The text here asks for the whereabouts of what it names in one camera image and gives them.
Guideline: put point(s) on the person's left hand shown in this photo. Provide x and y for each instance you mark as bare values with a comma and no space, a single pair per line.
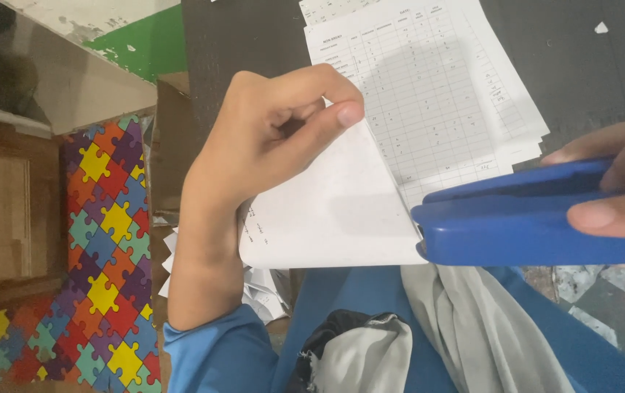
236,142

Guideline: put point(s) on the white paper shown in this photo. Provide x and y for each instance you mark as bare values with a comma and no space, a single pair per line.
334,213

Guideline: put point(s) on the blue stapler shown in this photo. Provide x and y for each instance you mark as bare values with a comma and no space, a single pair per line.
498,229

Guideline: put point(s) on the brown cardboard piece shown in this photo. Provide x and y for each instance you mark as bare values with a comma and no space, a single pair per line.
170,147

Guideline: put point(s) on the small white paper scrap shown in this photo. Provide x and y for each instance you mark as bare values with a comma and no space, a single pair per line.
601,28

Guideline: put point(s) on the pile of white paper scraps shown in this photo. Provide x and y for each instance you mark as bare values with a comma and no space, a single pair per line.
263,295

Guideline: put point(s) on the colourful puzzle pattern mat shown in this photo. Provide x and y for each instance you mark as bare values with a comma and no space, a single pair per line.
105,245

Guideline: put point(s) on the stack of printed table forms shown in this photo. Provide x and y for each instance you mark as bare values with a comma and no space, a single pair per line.
427,93

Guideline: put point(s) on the brown wooden cabinet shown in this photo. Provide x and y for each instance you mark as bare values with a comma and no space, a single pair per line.
6,218

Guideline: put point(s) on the grey and black cloth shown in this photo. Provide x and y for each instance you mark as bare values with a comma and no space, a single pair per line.
476,327

